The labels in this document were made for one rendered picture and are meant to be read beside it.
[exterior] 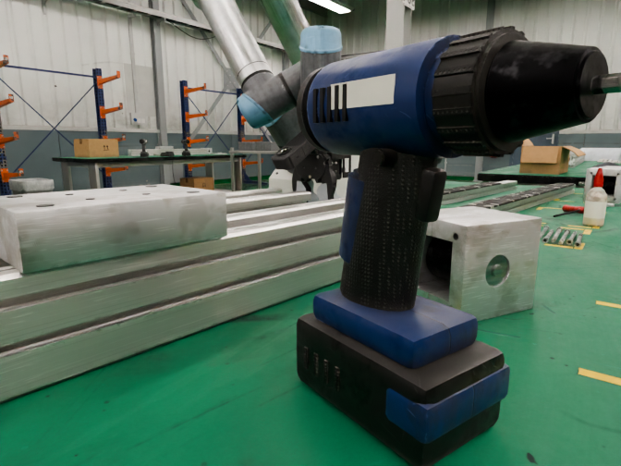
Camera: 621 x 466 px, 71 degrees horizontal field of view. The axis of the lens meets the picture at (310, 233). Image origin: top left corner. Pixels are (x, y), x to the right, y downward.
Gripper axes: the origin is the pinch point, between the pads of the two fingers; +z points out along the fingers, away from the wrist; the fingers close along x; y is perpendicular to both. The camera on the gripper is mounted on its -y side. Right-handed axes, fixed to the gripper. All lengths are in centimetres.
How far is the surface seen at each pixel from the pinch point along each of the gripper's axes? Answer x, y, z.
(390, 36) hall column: 336, 540, -174
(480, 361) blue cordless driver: -48, -38, -3
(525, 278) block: -43.3, -15.8, -1.9
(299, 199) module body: -5.0, -8.7, -5.9
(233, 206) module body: -5.0, -22.5, -6.1
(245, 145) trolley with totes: 344, 260, -13
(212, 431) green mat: -36, -48, 1
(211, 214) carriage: -24.4, -39.6, -9.2
